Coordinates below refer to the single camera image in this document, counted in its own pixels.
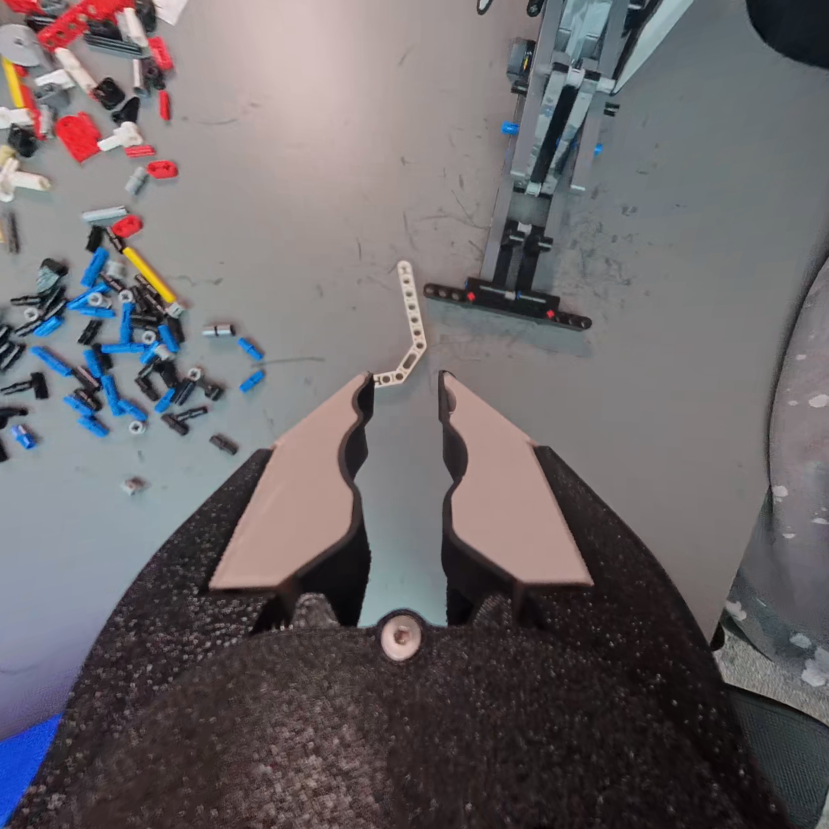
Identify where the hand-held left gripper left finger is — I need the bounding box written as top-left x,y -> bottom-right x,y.
207,371 -> 378,628

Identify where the blue bin with tag sticker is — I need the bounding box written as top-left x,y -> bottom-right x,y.
0,712 -> 66,813

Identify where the white bent toy beam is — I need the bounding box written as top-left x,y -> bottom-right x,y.
372,261 -> 428,388

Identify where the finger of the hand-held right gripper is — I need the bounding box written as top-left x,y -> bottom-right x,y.
611,0 -> 697,95

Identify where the partly built toy car chassis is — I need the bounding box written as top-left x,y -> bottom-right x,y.
424,0 -> 649,332

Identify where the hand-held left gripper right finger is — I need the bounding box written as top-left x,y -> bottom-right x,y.
437,369 -> 595,628

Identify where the pile of red white pieces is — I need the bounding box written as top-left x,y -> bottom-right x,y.
0,0 -> 179,237

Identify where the pile of blue black pieces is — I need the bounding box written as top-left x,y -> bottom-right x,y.
0,223 -> 266,464

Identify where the person's grey spotted clothing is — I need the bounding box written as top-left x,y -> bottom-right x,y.
715,256 -> 829,710

